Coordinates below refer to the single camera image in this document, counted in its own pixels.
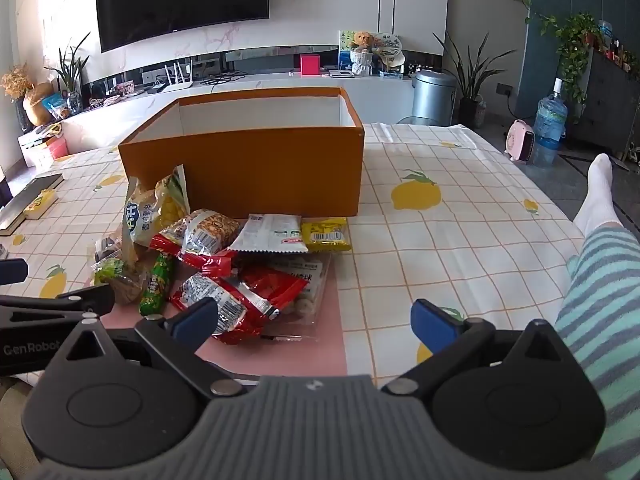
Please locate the person's white sock foot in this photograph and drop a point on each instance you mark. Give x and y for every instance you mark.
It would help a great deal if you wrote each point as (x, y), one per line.
(597, 200)

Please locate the brown gourd ornament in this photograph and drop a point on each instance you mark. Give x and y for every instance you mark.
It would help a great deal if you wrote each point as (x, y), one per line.
(37, 105)

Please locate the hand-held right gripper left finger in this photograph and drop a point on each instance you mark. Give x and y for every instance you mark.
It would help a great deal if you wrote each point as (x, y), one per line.
(196, 316)

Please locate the dried flower bunch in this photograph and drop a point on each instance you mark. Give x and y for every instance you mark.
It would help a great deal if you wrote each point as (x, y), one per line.
(15, 82)

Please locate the clear packet of white balls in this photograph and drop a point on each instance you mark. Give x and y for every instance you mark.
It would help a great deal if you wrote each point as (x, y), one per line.
(312, 285)

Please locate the potted long-leaf plant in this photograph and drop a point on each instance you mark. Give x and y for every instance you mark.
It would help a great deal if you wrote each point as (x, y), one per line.
(470, 75)

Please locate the white marble TV console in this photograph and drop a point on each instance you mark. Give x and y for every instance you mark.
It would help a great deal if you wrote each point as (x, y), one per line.
(250, 85)

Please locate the red and silver snack packet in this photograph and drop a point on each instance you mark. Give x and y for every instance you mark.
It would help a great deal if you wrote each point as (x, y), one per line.
(225, 300)

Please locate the round paper fan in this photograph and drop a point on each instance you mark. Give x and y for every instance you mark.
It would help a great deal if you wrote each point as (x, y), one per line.
(391, 45)

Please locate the dark grey cabinet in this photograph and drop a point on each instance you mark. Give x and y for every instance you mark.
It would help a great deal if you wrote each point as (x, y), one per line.
(610, 105)

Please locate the black wall television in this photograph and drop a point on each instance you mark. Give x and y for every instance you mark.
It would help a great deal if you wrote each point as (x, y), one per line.
(180, 0)

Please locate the green plant in glass vase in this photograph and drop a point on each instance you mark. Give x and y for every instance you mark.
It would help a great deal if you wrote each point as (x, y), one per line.
(72, 75)

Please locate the trailing ivy plant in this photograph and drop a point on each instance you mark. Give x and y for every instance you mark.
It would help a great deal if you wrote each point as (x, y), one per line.
(575, 50)

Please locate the small yellow box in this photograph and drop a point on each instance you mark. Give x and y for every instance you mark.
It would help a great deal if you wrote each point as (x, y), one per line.
(40, 204)

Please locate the green stick snack packet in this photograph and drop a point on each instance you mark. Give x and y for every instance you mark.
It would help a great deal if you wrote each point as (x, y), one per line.
(156, 285)

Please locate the silver trash can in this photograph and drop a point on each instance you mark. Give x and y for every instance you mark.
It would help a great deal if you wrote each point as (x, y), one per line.
(432, 97)

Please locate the round glass side table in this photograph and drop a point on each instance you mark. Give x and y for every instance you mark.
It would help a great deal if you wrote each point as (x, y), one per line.
(420, 120)

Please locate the red-edged peanut packet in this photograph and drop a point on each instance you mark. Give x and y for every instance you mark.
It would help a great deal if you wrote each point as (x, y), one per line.
(205, 235)

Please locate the plain red snack packet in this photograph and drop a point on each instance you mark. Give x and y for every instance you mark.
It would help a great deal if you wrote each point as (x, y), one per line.
(272, 282)

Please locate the person's striped pants leg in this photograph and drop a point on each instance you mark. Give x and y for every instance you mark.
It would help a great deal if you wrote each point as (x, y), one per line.
(605, 335)

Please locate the pink box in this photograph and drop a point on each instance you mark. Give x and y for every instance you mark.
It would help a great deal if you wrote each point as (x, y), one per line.
(310, 66)

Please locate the pink fan heater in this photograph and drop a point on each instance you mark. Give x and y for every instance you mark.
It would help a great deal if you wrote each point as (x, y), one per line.
(521, 141)

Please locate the pink table mat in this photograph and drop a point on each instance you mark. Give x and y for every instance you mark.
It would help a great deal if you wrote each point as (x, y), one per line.
(330, 340)

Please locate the brown teddy bear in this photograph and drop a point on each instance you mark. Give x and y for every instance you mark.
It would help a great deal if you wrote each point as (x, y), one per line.
(362, 41)

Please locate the dark hardcover book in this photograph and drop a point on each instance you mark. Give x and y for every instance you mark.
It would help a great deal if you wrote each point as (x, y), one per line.
(25, 200)

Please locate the blue green picture card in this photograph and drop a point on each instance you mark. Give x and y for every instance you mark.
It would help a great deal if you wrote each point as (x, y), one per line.
(345, 47)

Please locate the wall socket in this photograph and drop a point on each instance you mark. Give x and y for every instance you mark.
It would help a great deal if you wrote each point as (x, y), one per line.
(504, 89)

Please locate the white packet with green stripe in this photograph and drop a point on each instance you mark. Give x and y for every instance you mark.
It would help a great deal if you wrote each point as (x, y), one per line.
(267, 234)

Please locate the yellow snack packet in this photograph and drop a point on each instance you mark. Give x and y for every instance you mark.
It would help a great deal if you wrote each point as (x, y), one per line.
(326, 235)

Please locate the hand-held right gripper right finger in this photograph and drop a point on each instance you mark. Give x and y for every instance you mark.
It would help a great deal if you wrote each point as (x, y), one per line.
(429, 324)

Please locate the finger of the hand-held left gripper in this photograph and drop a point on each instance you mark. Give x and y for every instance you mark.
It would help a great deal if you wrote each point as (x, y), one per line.
(12, 271)
(75, 301)

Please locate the white cabinet doors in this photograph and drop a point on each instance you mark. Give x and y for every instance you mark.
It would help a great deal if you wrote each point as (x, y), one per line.
(412, 5)

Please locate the clear bag of yellow puffs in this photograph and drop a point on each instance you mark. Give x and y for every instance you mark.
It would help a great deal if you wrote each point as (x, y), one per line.
(155, 210)

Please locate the white knit basket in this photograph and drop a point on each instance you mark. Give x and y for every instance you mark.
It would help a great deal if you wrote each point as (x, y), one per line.
(361, 64)

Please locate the blue water bottle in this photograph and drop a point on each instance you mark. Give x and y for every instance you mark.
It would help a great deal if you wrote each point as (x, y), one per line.
(549, 125)

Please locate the light green snack packet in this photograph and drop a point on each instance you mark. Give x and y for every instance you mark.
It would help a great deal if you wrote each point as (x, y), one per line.
(115, 275)

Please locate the white router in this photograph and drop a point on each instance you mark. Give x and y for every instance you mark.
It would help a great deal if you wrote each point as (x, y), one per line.
(177, 82)

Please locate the stacked cardboard boxes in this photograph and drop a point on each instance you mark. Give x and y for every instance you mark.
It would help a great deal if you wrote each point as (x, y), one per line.
(47, 147)

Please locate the orange cardboard box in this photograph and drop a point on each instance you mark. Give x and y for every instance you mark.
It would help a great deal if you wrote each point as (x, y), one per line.
(250, 170)

